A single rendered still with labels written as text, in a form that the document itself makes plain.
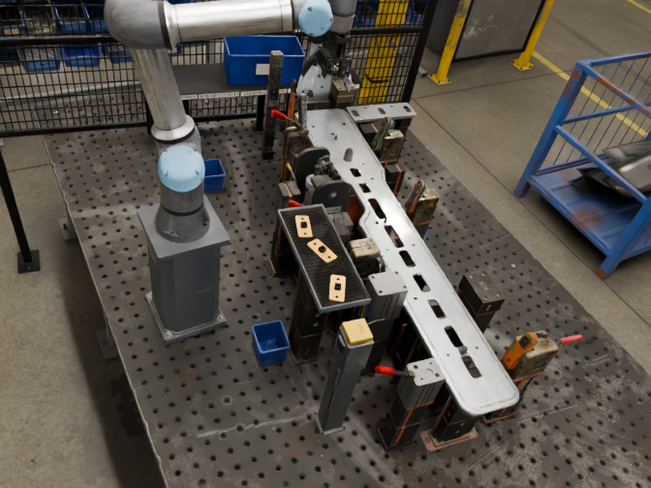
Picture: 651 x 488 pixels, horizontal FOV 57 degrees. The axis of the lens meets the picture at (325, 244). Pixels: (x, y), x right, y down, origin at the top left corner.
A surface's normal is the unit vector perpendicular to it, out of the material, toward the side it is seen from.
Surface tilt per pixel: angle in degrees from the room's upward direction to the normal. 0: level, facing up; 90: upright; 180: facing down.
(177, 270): 90
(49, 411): 0
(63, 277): 0
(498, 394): 0
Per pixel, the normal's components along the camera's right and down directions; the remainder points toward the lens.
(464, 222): 0.15, -0.70
